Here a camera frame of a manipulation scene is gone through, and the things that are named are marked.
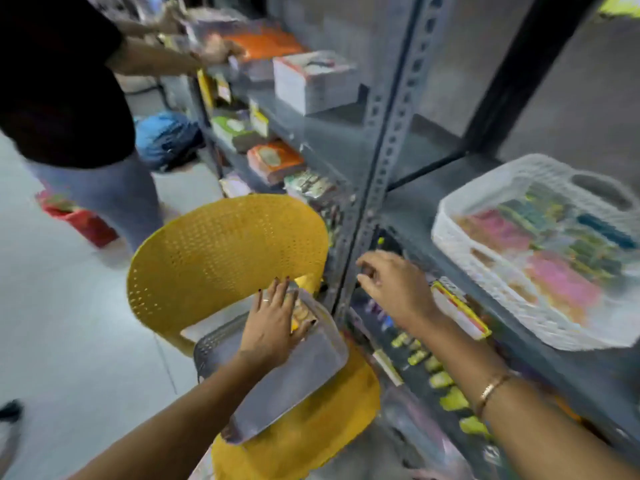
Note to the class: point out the person's left middle finger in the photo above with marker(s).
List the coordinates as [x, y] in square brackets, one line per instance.
[287, 299]

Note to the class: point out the yellow perforated plastic chair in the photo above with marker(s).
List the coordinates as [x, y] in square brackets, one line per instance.
[220, 244]

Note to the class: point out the person's left hand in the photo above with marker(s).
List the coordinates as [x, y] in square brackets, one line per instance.
[267, 334]

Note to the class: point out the red box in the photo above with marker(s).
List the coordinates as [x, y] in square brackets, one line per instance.
[80, 219]

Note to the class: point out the yellow snack packet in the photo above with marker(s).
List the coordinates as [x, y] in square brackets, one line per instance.
[302, 314]

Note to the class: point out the grey metal shelf rack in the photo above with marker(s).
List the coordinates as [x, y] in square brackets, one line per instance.
[380, 144]

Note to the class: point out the orange flat packet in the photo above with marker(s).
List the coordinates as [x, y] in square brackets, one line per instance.
[265, 43]

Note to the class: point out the white cardboard box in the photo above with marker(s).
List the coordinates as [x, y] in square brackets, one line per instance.
[315, 82]

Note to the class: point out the row of yellow-green packets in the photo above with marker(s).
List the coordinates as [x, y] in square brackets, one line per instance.
[440, 379]

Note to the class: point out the person's left forearm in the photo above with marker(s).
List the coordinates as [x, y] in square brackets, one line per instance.
[175, 424]

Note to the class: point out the person's right hand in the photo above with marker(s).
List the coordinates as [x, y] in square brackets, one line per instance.
[400, 289]

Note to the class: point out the person's right thumb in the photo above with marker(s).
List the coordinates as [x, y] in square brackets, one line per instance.
[369, 283]

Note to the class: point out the white plastic basket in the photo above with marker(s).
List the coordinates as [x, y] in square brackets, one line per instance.
[480, 274]

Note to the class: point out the green patterned packets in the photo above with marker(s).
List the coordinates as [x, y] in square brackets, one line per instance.
[311, 185]

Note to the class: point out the pile of colourful packets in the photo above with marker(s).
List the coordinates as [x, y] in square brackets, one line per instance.
[550, 254]

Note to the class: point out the yellow and red shelf label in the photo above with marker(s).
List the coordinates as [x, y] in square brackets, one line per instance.
[460, 309]

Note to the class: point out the green and white box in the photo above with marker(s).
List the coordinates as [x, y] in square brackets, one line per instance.
[235, 130]

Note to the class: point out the person's right forearm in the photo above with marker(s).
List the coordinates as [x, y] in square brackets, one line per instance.
[520, 409]

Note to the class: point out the black metal post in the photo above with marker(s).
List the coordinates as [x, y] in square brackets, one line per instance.
[530, 69]

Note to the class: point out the grey plastic basket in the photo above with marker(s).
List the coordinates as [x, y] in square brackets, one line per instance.
[295, 374]

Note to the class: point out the person's left little finger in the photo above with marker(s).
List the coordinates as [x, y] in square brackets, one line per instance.
[259, 304]

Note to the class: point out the orange packet with white oval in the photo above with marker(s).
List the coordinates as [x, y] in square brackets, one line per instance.
[275, 160]

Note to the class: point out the yellow price tag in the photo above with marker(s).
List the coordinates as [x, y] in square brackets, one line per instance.
[259, 119]
[205, 89]

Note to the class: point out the black shoe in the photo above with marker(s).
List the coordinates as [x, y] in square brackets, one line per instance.
[10, 410]

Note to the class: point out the person's left thumb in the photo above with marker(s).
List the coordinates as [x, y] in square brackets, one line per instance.
[306, 330]

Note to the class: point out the blue bag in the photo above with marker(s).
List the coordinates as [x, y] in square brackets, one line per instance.
[165, 139]

